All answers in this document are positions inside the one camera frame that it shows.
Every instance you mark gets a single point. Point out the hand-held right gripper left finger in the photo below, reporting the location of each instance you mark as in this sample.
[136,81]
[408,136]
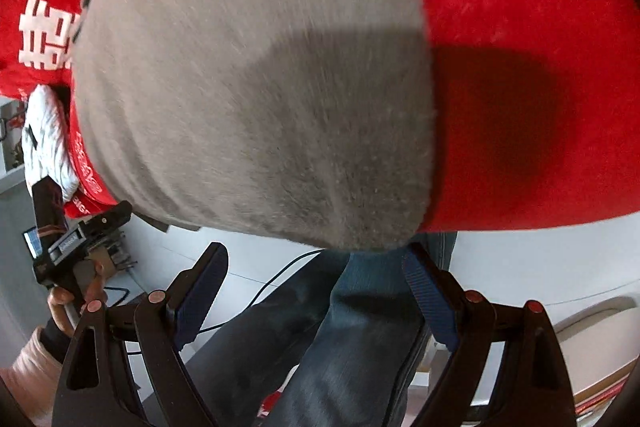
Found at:
[197,302]

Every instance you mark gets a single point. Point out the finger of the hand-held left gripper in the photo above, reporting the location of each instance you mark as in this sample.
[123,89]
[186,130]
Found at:
[111,216]

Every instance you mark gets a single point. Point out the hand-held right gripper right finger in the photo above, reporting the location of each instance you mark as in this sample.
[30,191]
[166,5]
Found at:
[430,302]

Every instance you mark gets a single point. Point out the grey knit sweater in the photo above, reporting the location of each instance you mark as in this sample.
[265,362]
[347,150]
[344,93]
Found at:
[225,82]

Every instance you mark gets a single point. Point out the person's left forearm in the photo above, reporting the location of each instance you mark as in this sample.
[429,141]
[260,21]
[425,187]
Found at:
[27,367]

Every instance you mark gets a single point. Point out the person's left hand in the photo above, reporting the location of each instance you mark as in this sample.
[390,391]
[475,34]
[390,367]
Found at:
[62,307]

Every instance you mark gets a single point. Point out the person's left leg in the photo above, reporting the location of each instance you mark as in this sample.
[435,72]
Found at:
[250,347]

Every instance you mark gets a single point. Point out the person's leg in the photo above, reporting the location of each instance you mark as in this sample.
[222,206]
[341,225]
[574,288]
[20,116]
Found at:
[360,342]
[250,347]

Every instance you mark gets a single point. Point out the person's right leg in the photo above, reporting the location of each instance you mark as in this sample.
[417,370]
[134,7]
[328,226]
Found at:
[360,342]

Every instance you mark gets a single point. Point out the white crumpled cloth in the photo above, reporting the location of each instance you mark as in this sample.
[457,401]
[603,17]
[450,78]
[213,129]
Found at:
[50,142]

